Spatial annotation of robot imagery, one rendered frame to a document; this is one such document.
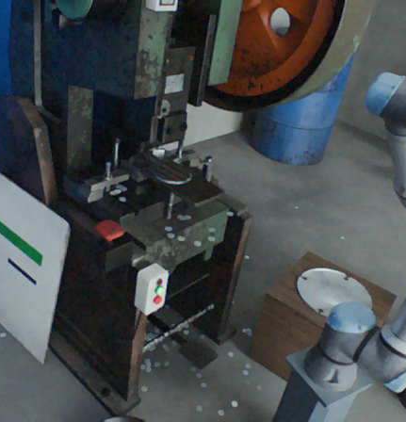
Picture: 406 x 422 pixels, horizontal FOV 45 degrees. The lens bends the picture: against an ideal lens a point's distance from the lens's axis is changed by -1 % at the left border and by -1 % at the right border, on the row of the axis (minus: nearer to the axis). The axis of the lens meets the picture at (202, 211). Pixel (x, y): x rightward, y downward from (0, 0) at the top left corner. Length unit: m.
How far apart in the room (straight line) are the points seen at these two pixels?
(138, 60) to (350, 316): 0.86
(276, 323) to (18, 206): 1.04
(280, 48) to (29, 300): 1.25
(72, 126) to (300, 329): 1.07
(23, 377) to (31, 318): 0.21
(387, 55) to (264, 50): 3.05
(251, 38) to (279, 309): 0.97
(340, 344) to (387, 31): 3.65
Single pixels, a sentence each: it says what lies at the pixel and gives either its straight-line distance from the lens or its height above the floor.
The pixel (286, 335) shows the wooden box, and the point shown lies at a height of 0.22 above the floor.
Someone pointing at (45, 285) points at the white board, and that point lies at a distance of 1.82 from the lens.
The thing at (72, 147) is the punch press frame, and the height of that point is 0.79.
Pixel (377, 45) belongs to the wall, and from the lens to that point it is 4.74.
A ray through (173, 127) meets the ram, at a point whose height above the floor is 0.94.
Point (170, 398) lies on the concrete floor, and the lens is 1.90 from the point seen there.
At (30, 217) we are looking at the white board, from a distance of 1.81.
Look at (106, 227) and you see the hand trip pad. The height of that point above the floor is 0.76.
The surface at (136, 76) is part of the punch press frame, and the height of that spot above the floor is 1.12.
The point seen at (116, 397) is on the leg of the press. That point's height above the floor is 0.03.
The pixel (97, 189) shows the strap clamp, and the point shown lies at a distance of 1.54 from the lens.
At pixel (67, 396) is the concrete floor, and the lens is 1.89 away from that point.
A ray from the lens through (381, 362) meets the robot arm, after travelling 1.34.
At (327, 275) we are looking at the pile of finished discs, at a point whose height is 0.35.
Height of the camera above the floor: 1.51
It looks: 31 degrees down
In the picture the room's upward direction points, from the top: 10 degrees clockwise
